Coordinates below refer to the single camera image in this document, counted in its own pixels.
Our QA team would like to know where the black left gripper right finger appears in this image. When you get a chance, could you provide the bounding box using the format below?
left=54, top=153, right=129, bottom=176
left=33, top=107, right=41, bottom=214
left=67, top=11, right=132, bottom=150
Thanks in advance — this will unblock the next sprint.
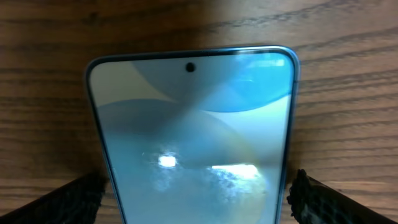
left=287, top=169, right=397, bottom=224

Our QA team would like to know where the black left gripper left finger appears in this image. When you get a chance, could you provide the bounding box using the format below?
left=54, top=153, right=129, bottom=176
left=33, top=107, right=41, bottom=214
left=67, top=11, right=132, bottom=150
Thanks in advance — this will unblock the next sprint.
left=1, top=172, right=107, bottom=224

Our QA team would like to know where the blue Galaxy smartphone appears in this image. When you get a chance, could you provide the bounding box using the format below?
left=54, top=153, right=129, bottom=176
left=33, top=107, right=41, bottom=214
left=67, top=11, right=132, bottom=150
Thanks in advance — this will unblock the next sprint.
left=85, top=45, right=300, bottom=224

